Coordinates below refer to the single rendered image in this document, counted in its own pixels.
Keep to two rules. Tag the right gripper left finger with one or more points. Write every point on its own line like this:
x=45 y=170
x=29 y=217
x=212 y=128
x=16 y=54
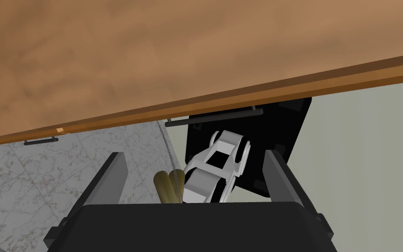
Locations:
x=107 y=182

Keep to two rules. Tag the olive rounded object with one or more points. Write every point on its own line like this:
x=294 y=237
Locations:
x=166 y=189

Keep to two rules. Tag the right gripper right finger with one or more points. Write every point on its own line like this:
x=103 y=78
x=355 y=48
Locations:
x=279 y=182

